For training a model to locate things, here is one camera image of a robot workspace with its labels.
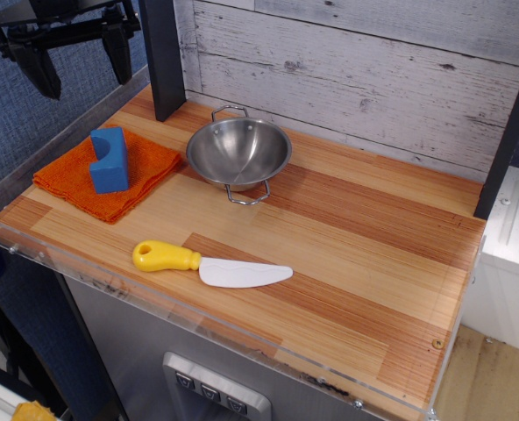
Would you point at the stainless steel wok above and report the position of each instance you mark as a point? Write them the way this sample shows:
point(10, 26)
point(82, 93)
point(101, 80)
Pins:
point(239, 154)

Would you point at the dark upright post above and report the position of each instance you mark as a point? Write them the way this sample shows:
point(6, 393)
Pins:
point(163, 56)
point(500, 164)

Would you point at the yellow object bottom left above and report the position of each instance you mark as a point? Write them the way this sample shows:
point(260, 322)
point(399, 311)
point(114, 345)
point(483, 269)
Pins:
point(32, 411)

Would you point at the yellow handled toy knife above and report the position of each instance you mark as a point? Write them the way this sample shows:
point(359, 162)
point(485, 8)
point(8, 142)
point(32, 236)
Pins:
point(154, 255)

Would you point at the dark right upright post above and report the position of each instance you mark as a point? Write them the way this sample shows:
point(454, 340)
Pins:
point(500, 164)

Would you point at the white ridged side cabinet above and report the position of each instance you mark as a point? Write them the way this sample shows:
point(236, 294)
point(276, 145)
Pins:
point(492, 301)

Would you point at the orange folded cloth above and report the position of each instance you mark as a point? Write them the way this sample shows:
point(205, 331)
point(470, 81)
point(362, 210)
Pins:
point(68, 177)

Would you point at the clear acrylic edge guard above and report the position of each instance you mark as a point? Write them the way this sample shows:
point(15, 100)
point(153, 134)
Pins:
point(315, 351)

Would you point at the silver button control panel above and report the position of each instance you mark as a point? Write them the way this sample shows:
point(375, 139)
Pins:
point(199, 393)

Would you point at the blue wooden block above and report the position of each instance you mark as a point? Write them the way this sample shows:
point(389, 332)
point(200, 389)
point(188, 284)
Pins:
point(109, 173)

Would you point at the dark left upright post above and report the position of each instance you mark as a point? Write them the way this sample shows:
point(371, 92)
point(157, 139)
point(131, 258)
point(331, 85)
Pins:
point(163, 56)

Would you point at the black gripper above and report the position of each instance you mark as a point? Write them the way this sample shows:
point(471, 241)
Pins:
point(28, 29)

